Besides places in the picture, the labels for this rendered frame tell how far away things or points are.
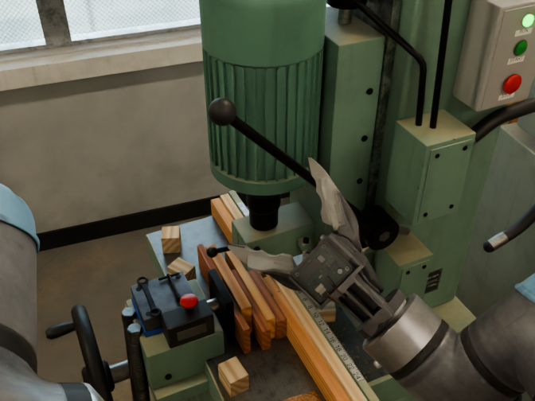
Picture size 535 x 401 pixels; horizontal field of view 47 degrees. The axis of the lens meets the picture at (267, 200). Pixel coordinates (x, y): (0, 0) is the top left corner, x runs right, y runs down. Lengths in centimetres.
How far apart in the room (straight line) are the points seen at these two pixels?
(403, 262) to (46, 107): 168
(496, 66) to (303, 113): 28
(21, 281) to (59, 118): 207
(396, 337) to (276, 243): 43
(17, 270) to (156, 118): 212
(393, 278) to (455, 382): 36
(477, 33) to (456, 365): 47
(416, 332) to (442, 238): 52
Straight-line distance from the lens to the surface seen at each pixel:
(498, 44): 93
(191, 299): 104
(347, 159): 101
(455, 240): 125
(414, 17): 91
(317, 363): 106
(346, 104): 95
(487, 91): 96
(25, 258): 42
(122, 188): 265
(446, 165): 96
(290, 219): 111
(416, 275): 107
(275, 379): 108
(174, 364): 109
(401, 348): 72
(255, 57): 83
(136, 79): 241
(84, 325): 113
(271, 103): 87
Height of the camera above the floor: 178
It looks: 38 degrees down
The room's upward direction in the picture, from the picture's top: straight up
